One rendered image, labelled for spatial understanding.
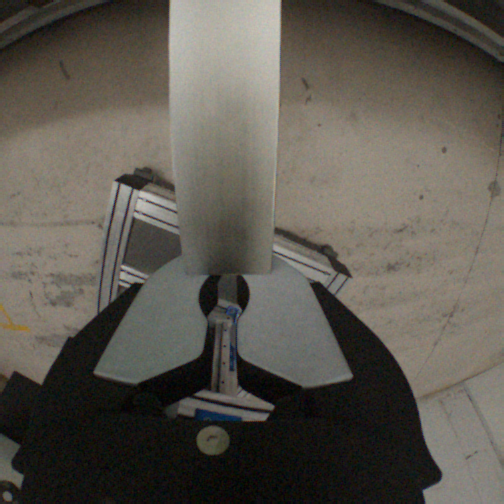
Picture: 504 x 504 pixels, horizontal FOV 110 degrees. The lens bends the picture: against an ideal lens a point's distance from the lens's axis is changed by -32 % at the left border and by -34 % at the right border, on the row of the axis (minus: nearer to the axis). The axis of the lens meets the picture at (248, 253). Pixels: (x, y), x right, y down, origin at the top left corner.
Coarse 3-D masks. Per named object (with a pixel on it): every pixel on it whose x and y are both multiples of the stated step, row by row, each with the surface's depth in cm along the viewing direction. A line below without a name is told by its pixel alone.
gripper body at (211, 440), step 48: (96, 432) 4; (144, 432) 4; (192, 432) 4; (240, 432) 4; (288, 432) 4; (336, 432) 4; (48, 480) 2; (96, 480) 3; (144, 480) 3; (192, 480) 3; (240, 480) 3; (288, 480) 3; (336, 480) 3; (384, 480) 3
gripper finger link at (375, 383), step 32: (320, 288) 8; (352, 320) 7; (352, 352) 6; (384, 352) 6; (352, 384) 5; (384, 384) 5; (320, 416) 5; (352, 416) 4; (384, 416) 4; (416, 416) 4; (416, 448) 4
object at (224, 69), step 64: (192, 0) 5; (256, 0) 5; (192, 64) 6; (256, 64) 6; (192, 128) 6; (256, 128) 6; (192, 192) 7; (256, 192) 7; (192, 256) 8; (256, 256) 9
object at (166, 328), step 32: (160, 288) 8; (192, 288) 8; (128, 320) 7; (160, 320) 7; (192, 320) 7; (128, 352) 6; (160, 352) 6; (192, 352) 6; (128, 384) 5; (160, 384) 6; (192, 384) 6
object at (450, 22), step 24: (72, 0) 41; (96, 0) 45; (120, 0) 52; (360, 0) 54; (384, 0) 47; (408, 0) 44; (24, 24) 41; (432, 24) 54; (456, 24) 45; (0, 48) 46; (480, 48) 54
